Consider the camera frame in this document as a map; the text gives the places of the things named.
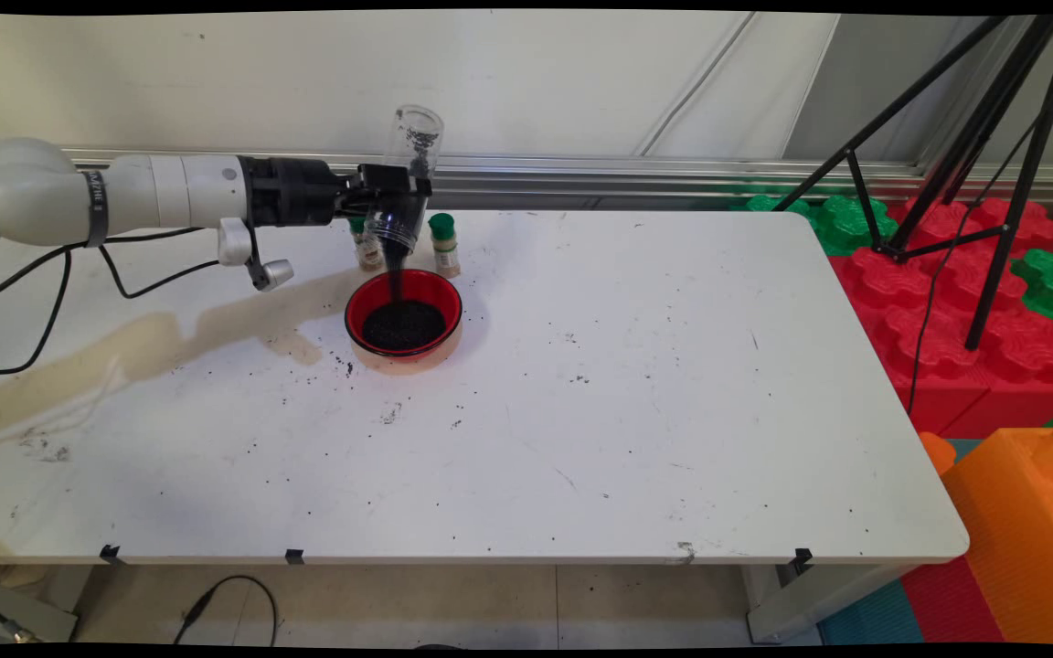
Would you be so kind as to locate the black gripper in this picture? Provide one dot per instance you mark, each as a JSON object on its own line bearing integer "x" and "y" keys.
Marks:
{"x": 293, "y": 192}

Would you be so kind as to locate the red bowl black rim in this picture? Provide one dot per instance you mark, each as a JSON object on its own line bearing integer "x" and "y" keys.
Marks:
{"x": 430, "y": 292}

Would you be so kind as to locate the black seed pile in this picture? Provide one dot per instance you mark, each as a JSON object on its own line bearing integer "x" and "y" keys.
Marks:
{"x": 408, "y": 327}

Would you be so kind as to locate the green-capped spice bottle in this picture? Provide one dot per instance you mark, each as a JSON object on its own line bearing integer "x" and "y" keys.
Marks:
{"x": 445, "y": 251}
{"x": 368, "y": 254}

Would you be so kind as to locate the large orange foam block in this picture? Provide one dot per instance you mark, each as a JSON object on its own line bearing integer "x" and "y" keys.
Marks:
{"x": 1020, "y": 530}

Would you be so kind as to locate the grey table leg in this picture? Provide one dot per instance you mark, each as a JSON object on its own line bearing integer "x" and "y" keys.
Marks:
{"x": 15, "y": 617}
{"x": 792, "y": 608}

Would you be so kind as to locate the teal floor mat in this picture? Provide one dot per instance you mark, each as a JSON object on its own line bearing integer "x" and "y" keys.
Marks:
{"x": 865, "y": 617}

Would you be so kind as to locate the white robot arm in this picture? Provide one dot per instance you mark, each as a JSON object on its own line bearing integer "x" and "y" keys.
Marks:
{"x": 33, "y": 192}

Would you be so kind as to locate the red floor mat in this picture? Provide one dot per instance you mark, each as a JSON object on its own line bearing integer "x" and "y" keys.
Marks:
{"x": 947, "y": 603}

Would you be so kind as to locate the black tripod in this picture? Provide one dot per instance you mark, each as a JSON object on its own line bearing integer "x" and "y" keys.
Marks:
{"x": 1011, "y": 183}

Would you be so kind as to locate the clear plastic jar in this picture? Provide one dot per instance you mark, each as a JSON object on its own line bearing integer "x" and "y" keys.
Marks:
{"x": 408, "y": 228}

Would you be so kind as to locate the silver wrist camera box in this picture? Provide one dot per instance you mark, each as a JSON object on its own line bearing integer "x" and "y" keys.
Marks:
{"x": 276, "y": 273}

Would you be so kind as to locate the aluminium wall rail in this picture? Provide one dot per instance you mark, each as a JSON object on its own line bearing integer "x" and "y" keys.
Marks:
{"x": 581, "y": 174}

